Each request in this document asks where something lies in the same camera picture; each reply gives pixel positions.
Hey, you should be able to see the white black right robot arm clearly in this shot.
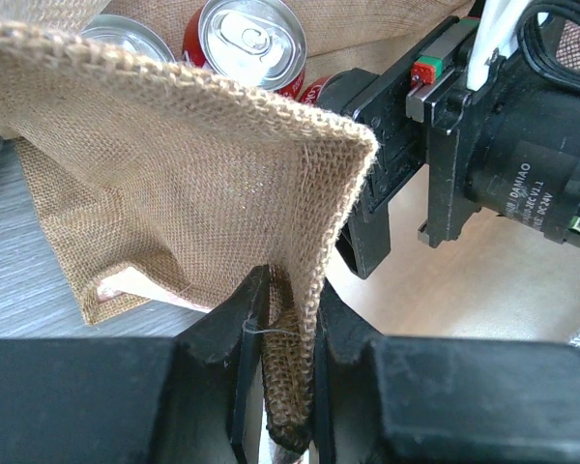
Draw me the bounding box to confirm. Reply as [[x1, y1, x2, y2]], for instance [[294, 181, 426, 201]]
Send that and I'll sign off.
[[314, 1, 580, 278]]

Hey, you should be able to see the red Coke can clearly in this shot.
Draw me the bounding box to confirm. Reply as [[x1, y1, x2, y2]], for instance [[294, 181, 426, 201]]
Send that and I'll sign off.
[[183, 0, 307, 100], [299, 73, 339, 106], [81, 14, 175, 63]]

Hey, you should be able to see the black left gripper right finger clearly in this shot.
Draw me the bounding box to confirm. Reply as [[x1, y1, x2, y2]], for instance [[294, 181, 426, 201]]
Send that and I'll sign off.
[[312, 282, 388, 463]]

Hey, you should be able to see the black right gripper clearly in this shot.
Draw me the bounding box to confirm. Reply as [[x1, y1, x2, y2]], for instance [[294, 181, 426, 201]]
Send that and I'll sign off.
[[316, 15, 505, 279]]

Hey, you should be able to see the tan canvas tote bag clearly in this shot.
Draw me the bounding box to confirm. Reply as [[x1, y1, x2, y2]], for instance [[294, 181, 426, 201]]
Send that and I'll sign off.
[[0, 0, 580, 455]]

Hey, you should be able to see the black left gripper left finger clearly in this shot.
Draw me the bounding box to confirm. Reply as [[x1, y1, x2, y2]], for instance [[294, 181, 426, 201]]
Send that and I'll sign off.
[[173, 266, 270, 463]]

